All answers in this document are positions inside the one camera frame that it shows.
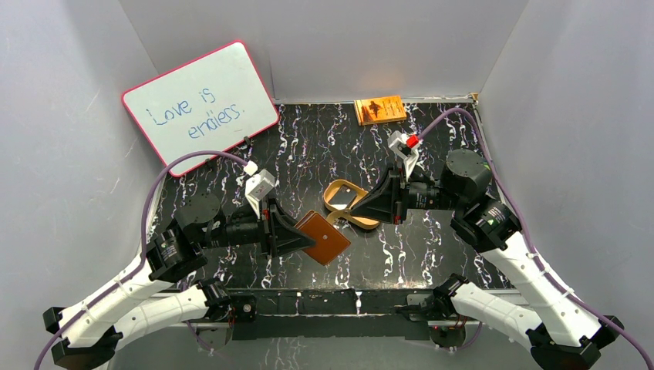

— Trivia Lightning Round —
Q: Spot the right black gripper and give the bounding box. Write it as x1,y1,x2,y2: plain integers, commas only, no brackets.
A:
349,161,464,224

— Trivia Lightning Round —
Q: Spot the brown leather card holder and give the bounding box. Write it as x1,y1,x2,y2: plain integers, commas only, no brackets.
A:
295,210,351,266

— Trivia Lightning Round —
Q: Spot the gold oval tin tray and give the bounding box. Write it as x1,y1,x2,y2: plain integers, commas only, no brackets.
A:
322,179,380,230

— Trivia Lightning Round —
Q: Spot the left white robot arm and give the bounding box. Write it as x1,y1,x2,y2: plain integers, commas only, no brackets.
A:
43,193,315,369

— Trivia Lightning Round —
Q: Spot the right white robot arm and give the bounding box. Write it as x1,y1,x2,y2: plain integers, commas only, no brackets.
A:
351,150,622,369

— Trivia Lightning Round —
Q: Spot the orange book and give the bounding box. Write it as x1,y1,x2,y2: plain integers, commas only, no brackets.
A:
354,96,407,126

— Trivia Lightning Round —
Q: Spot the pink framed whiteboard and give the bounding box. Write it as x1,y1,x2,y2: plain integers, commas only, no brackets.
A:
121,41,279,177

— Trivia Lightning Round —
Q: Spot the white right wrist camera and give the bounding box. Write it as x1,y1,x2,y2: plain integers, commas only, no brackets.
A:
387,131,422,180

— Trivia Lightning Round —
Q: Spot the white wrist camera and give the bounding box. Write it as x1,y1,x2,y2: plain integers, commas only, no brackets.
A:
244,161,276,217
387,131,422,180

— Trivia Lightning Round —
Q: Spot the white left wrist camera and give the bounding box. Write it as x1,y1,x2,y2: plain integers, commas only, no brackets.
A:
244,161,276,217

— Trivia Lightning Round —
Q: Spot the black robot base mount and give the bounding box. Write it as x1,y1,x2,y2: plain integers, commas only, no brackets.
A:
192,288,481,352

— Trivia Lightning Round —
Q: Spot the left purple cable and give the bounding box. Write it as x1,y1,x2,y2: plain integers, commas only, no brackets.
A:
32,150,259,370

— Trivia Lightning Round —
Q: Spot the purple cable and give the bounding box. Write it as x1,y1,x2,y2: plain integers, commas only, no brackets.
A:
32,150,259,370
419,107,654,370

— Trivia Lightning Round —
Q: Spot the aluminium rail frame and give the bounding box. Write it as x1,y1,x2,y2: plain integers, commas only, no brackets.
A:
89,291,576,370

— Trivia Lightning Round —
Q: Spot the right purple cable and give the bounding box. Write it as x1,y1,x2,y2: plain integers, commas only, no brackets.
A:
419,107,654,370

